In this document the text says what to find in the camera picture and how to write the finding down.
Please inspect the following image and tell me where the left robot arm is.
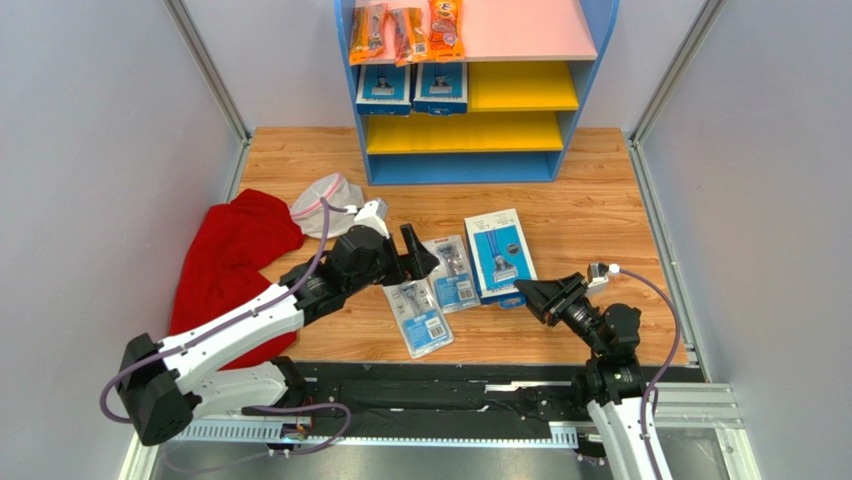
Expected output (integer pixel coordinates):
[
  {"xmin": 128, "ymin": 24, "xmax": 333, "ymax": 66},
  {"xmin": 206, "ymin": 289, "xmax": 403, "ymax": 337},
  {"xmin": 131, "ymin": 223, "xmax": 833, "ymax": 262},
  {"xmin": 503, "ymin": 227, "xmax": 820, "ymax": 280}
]
[{"xmin": 100, "ymin": 224, "xmax": 440, "ymax": 446}]

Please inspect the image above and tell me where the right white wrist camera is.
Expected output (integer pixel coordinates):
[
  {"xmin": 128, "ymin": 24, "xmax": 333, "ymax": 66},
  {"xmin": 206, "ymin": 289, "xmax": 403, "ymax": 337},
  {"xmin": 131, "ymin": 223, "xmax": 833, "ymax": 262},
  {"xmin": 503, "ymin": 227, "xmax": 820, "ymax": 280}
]
[{"xmin": 586, "ymin": 262, "xmax": 621, "ymax": 295}]

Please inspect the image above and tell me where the clear blister razor pack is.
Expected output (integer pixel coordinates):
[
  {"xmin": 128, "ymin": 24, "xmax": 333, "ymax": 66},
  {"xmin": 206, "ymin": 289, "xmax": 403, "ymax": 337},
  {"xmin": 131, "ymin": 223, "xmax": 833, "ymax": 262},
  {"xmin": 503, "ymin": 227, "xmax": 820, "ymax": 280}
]
[
  {"xmin": 424, "ymin": 235, "xmax": 480, "ymax": 314},
  {"xmin": 383, "ymin": 280, "xmax": 455, "ymax": 359}
]

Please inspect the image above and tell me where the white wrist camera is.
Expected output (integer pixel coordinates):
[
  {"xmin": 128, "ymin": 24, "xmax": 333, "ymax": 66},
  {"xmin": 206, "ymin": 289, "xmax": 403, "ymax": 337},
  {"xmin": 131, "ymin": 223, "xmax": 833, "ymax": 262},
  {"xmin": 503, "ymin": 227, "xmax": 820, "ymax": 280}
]
[
  {"xmin": 586, "ymin": 262, "xmax": 621, "ymax": 295},
  {"xmin": 345, "ymin": 198, "xmax": 391, "ymax": 239}
]

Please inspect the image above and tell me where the orange razor pack on shelf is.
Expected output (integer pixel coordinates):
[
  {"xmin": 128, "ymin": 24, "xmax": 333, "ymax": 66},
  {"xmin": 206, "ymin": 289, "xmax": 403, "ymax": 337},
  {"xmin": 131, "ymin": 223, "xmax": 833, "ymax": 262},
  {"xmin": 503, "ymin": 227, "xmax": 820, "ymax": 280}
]
[{"xmin": 348, "ymin": 2, "xmax": 388, "ymax": 65}]

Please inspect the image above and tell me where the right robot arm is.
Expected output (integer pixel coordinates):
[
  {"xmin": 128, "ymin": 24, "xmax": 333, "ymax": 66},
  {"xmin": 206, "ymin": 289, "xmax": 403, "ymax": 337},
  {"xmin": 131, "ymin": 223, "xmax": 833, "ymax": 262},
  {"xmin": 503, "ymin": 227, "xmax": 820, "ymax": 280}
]
[{"xmin": 514, "ymin": 263, "xmax": 672, "ymax": 479}]

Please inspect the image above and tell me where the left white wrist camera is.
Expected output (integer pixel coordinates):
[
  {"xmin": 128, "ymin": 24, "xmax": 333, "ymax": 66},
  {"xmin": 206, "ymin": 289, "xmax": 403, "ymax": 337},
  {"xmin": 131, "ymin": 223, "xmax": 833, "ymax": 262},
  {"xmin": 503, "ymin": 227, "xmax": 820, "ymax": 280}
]
[{"xmin": 345, "ymin": 198, "xmax": 391, "ymax": 239}]

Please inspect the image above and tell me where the narrow orange razor pack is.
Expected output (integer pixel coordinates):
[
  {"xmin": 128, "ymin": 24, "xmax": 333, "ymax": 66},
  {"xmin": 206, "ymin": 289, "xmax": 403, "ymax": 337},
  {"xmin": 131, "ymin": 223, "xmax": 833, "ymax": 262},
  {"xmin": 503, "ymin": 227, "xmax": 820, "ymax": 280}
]
[{"xmin": 389, "ymin": 7, "xmax": 430, "ymax": 67}]

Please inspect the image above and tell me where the orange BIC razor bag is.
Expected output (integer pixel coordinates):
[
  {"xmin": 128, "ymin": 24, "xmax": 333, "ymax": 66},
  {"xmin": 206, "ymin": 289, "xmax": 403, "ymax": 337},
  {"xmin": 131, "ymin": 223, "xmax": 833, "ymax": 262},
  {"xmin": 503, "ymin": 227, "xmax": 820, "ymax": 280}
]
[{"xmin": 427, "ymin": 0, "xmax": 465, "ymax": 62}]

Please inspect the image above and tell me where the white mesh zip bag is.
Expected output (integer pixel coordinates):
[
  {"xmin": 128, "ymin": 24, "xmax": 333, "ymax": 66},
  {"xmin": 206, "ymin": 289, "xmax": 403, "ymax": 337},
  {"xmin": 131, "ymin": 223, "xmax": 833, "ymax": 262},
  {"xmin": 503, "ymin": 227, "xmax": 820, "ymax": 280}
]
[{"xmin": 290, "ymin": 173, "xmax": 365, "ymax": 239}]

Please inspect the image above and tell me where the red cloth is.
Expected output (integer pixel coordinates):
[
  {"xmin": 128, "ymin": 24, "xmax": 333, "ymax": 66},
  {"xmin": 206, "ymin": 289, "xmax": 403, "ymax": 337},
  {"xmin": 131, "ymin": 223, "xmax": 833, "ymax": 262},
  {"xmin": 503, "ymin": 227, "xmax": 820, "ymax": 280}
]
[{"xmin": 168, "ymin": 189, "xmax": 305, "ymax": 335}]

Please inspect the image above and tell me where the blue shelf unit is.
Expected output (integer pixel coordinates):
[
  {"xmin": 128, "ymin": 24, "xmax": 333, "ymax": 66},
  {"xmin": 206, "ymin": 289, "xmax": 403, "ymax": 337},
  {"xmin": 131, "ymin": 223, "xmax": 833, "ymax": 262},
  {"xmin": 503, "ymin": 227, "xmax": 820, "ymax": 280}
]
[{"xmin": 353, "ymin": 1, "xmax": 620, "ymax": 185}]

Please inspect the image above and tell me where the white blue Harry's box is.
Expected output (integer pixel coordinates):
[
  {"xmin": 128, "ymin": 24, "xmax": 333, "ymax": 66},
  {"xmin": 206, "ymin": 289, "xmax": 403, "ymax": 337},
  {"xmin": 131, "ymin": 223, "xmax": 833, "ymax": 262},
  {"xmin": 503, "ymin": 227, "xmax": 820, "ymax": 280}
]
[
  {"xmin": 413, "ymin": 62, "xmax": 469, "ymax": 116},
  {"xmin": 355, "ymin": 64, "xmax": 412, "ymax": 116}
]

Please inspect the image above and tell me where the blue razor box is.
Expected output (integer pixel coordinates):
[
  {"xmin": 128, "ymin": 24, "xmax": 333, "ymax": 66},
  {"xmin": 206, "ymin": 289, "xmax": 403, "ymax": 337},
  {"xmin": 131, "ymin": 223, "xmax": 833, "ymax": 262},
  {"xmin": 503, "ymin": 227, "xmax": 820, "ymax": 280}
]
[{"xmin": 464, "ymin": 208, "xmax": 537, "ymax": 309}]

